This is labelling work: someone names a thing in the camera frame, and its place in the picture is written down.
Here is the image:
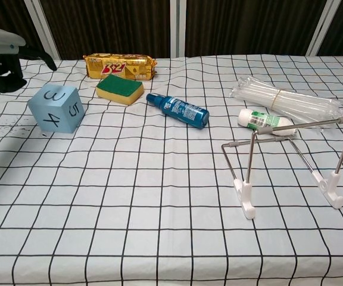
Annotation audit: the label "light blue numbered cube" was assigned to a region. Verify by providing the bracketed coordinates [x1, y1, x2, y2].
[27, 83, 86, 133]

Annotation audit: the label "gold biscuit pack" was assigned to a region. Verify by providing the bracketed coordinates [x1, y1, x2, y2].
[83, 53, 158, 80]

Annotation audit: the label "green and yellow sponge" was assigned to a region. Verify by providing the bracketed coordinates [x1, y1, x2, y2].
[95, 74, 145, 106]

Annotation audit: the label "blue spray bottle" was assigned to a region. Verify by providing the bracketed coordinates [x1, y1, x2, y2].
[145, 92, 210, 130]

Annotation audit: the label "white black-grid tablecloth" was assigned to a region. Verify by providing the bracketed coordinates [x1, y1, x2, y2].
[0, 54, 343, 286]

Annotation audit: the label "white bottle with green label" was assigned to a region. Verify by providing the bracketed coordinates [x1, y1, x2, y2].
[238, 108, 297, 137]

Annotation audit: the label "yellow rubber band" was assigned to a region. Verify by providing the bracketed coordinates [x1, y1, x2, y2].
[270, 88, 281, 110]

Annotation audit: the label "clear bag of straws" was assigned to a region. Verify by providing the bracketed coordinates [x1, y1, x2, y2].
[229, 76, 343, 129]

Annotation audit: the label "white partition frame post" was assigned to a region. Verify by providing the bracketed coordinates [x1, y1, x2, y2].
[304, 0, 343, 57]
[27, 0, 61, 60]
[169, 0, 188, 59]

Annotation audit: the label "metal wire stand white feet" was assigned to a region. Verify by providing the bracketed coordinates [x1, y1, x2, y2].
[221, 116, 343, 220]

